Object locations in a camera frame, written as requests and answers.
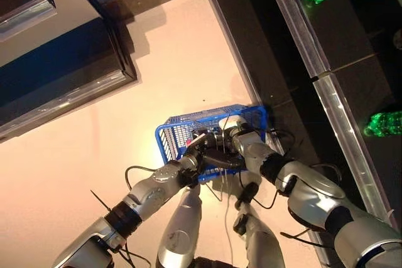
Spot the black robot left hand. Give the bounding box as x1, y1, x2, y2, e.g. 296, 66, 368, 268
183, 147, 245, 172

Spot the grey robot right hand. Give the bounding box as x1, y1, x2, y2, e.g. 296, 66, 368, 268
200, 129, 240, 156

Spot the blue plastic shopping basket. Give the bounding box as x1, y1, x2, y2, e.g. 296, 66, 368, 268
154, 104, 269, 185

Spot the silver robot left leg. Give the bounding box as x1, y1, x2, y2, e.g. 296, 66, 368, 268
155, 182, 204, 268

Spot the silver robot leg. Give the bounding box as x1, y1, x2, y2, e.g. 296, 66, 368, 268
155, 182, 204, 268
233, 182, 287, 268

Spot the silver robot right leg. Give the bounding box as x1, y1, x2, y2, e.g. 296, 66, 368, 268
233, 182, 287, 268

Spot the dark cabinet silver trim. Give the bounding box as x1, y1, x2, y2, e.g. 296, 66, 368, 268
0, 0, 138, 144

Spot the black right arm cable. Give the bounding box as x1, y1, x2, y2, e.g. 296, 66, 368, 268
237, 167, 281, 210

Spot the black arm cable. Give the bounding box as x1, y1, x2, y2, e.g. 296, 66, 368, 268
124, 164, 158, 192
237, 167, 281, 210

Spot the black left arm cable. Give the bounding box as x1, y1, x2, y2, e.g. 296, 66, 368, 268
124, 164, 158, 192

